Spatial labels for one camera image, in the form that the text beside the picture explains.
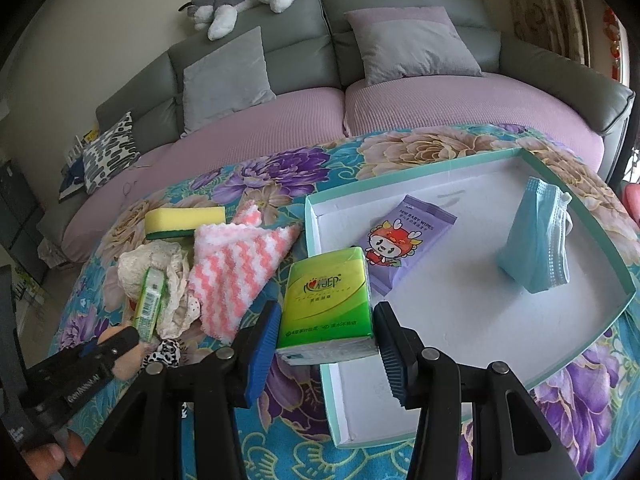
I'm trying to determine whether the pink and white striped cloth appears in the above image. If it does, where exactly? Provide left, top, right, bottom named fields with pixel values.
left=187, top=203, right=302, bottom=347

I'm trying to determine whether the plain grey pillow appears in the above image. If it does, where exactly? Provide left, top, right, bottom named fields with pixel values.
left=181, top=26, right=277, bottom=137

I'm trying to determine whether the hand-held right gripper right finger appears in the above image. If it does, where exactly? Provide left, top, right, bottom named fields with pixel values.
left=374, top=301, right=583, bottom=480

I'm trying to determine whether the purple wet wipes pack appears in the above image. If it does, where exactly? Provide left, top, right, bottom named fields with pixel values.
left=364, top=194, right=458, bottom=297

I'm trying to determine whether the person's left hand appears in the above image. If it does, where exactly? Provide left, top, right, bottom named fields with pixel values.
left=22, top=432, right=87, bottom=480

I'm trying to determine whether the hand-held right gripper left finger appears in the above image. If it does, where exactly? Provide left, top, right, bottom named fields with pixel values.
left=75, top=301, right=282, bottom=480

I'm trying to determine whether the grey leather sofa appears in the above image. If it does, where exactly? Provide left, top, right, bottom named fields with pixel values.
left=37, top=0, right=636, bottom=266

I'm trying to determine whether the patterned beige curtain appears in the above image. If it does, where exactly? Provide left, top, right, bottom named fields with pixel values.
left=505, top=0, right=591, bottom=61

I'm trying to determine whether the purple and grey pillow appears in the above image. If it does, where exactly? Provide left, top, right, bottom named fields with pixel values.
left=344, top=6, right=485, bottom=87

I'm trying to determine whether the leopard print scrunchie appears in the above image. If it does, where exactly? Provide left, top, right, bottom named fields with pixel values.
left=145, top=339, right=182, bottom=371

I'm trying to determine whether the cream lace cloth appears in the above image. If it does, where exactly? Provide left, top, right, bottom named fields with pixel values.
left=116, top=240, right=203, bottom=338

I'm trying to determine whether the yellow and green sponge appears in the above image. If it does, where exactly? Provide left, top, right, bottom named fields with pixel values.
left=145, top=205, right=227, bottom=241

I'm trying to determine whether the small green tissue pack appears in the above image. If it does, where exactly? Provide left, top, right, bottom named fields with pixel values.
left=131, top=266, right=168, bottom=345

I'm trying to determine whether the large green tissue pack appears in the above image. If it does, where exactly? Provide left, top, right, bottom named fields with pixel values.
left=275, top=246, right=380, bottom=367

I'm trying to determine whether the pink sofa cover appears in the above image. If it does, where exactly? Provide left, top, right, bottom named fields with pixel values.
left=62, top=71, right=606, bottom=263

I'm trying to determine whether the dark side cabinet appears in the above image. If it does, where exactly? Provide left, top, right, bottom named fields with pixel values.
left=0, top=160, right=51, bottom=266

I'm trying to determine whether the teal and white cardboard box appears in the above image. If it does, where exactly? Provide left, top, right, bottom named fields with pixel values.
left=304, top=147, right=633, bottom=450

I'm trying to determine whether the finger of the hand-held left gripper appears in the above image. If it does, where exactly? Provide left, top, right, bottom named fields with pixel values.
left=30, top=326, right=140, bottom=377

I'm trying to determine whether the black and white patterned pillow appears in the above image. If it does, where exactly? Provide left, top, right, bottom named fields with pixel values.
left=81, top=111, right=142, bottom=195

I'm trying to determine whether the red cushion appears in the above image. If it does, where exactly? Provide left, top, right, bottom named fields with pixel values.
left=620, top=182, right=640, bottom=221

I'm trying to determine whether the floral blanket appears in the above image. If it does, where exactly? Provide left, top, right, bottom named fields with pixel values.
left=55, top=122, right=640, bottom=480

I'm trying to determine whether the blue face masks bundle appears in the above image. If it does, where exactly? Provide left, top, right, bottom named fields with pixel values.
left=496, top=176, right=573, bottom=295

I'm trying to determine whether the grey and white plush dog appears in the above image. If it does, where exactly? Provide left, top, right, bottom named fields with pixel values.
left=179, top=0, right=296, bottom=42

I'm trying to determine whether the red hanging decoration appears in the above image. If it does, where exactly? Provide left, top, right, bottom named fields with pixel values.
left=602, top=7, right=626, bottom=81

